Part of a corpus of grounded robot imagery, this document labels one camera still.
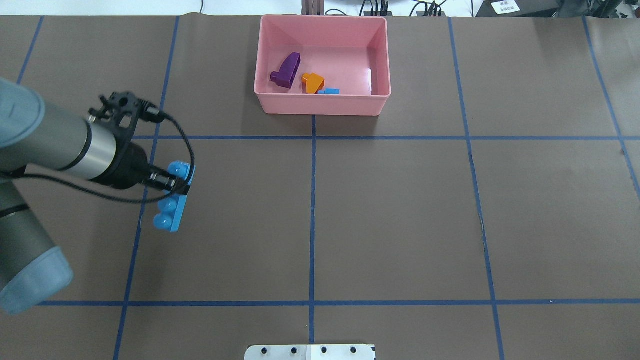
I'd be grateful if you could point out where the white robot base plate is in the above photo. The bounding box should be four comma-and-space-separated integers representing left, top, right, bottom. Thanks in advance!
244, 343, 377, 360

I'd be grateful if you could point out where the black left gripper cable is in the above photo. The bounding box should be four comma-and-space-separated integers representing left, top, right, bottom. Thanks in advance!
15, 112, 197, 206

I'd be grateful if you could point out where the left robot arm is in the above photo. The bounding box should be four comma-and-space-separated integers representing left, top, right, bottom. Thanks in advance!
0, 79, 196, 315

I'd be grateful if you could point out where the small blue toy block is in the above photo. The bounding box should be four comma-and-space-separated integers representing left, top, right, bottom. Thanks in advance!
317, 88, 340, 95

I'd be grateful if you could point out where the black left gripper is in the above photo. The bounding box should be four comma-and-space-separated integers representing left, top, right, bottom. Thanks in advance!
88, 91, 194, 196

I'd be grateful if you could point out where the purple toy block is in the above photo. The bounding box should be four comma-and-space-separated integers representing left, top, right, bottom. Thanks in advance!
269, 52, 302, 89

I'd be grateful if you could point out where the long blue toy block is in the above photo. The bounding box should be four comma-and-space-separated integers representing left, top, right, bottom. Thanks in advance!
153, 161, 195, 233

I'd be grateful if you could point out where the orange toy block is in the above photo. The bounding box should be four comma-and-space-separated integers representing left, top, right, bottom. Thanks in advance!
301, 73, 325, 95

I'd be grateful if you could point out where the pink plastic box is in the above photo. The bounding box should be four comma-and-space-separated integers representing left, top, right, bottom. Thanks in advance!
253, 14, 392, 117

